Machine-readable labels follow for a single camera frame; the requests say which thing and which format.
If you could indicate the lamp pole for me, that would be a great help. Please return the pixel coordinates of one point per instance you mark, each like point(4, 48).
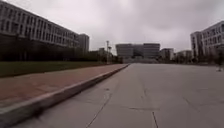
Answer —
point(107, 53)

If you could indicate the wide grey building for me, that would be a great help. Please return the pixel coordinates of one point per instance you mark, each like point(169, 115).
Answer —
point(136, 50)

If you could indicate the small pale building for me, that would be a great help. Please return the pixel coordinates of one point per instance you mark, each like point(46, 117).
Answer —
point(166, 53)

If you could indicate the grey concrete slab plaza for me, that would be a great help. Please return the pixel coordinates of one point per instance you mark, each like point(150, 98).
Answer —
point(166, 96)

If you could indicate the dark stone kerb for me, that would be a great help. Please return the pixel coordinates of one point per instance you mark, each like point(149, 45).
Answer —
point(50, 100)

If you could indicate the dark row of bushes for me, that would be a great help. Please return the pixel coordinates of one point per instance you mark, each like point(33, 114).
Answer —
point(40, 51)

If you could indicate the low building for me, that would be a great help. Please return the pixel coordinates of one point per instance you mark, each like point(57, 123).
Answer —
point(185, 54)

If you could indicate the red brick strip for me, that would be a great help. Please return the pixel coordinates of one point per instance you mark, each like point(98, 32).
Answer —
point(40, 83)

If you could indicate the grass strip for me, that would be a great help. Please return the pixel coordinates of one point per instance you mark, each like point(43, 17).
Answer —
point(26, 67)

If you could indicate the long pale multistorey building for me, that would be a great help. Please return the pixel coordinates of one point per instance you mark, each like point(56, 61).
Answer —
point(33, 26)

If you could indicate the row of small trees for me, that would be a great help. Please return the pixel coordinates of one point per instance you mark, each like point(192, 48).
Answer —
point(203, 59)

